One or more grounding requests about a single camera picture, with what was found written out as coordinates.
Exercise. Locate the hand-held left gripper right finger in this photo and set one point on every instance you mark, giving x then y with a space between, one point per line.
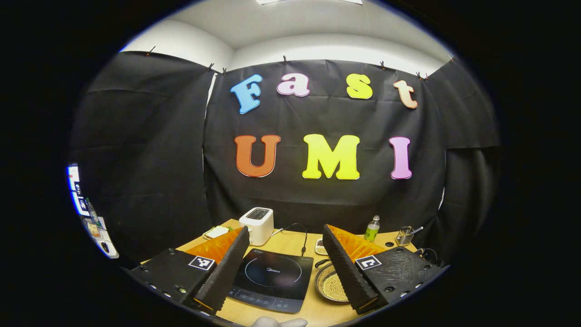
347 268

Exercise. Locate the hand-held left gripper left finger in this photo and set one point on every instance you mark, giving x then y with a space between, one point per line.
227 268

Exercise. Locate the black induction cooktop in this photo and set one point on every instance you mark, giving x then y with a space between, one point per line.
272 284

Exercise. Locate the pile of yellow soybeans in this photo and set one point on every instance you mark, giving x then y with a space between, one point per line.
337 286

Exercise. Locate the white divided dish of beans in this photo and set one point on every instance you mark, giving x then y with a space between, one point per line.
320 248

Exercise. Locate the plate with sandwich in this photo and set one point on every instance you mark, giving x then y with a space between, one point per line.
217 232

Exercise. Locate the green drink bottle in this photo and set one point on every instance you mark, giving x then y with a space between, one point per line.
371 231

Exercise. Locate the white toaster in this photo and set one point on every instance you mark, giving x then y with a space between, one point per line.
258 229

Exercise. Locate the white side desk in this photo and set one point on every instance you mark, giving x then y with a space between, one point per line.
102 238

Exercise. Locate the computer monitor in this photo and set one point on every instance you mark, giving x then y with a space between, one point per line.
75 181

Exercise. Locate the large ceiling light panel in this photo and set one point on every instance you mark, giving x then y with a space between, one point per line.
308 1

